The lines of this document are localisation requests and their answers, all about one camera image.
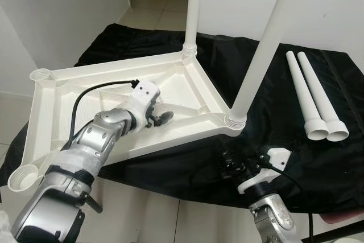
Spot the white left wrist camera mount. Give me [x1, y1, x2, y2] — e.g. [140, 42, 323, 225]
[126, 81, 161, 124]

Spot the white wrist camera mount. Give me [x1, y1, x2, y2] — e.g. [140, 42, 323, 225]
[126, 81, 161, 124]
[236, 148, 292, 193]

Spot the black cloth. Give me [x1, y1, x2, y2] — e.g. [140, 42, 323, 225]
[0, 23, 364, 215]

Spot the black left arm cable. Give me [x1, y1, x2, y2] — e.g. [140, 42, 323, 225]
[67, 79, 142, 147]

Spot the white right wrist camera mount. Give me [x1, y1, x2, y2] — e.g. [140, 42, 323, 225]
[236, 148, 292, 193]

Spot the white plastic tabletop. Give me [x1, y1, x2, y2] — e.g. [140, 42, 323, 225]
[7, 50, 248, 192]

